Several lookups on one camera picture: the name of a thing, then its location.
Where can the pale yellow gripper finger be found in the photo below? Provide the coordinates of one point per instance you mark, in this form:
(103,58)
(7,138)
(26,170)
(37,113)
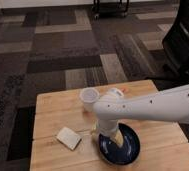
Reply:
(118,138)

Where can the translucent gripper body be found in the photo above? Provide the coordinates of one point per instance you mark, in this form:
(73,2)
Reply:
(108,128)

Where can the dark blue ceramic bowl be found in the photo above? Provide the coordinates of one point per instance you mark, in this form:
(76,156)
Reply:
(125,154)

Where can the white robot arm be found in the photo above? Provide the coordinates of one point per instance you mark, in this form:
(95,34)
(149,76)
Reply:
(171,105)

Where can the translucent plastic cup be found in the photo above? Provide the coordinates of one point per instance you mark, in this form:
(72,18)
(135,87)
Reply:
(88,97)

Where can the white sponge block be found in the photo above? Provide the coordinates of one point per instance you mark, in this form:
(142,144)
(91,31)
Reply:
(68,137)

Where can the black office chair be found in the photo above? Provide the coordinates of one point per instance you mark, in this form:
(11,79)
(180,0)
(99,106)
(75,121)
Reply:
(176,41)

